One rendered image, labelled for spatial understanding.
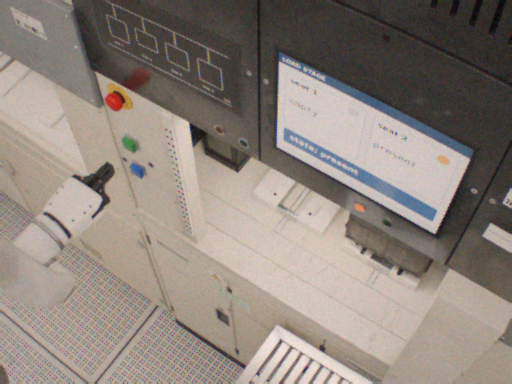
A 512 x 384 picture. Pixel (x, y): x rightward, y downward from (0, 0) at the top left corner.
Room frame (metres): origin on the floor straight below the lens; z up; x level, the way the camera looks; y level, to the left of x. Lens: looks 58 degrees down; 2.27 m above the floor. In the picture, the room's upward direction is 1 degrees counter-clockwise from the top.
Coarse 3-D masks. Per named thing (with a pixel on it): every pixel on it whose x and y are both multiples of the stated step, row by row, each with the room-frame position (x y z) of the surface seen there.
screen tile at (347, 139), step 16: (288, 80) 0.57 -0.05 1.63; (304, 80) 0.56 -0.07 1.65; (304, 96) 0.56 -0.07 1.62; (320, 96) 0.54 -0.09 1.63; (336, 96) 0.53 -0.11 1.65; (288, 112) 0.57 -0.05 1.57; (336, 112) 0.53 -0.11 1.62; (304, 128) 0.56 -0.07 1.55; (320, 128) 0.54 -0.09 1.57; (352, 128) 0.51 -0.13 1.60; (336, 144) 0.53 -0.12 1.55; (352, 144) 0.51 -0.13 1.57
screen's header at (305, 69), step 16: (288, 64) 0.57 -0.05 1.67; (304, 64) 0.56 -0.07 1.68; (320, 80) 0.55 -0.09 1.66; (336, 80) 0.53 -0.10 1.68; (352, 96) 0.52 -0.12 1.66; (368, 96) 0.51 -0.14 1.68; (384, 112) 0.49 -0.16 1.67; (400, 112) 0.48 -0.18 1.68; (416, 128) 0.46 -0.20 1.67; (448, 144) 0.44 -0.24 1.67
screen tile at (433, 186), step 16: (384, 128) 0.49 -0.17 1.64; (368, 144) 0.50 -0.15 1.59; (400, 144) 0.47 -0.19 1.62; (416, 144) 0.46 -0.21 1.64; (368, 160) 0.49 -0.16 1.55; (384, 160) 0.48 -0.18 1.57; (416, 160) 0.46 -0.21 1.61; (432, 160) 0.45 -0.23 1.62; (400, 176) 0.47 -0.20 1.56; (416, 176) 0.45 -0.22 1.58; (432, 176) 0.44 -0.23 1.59; (448, 176) 0.43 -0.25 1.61; (416, 192) 0.45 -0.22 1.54; (432, 192) 0.44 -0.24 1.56
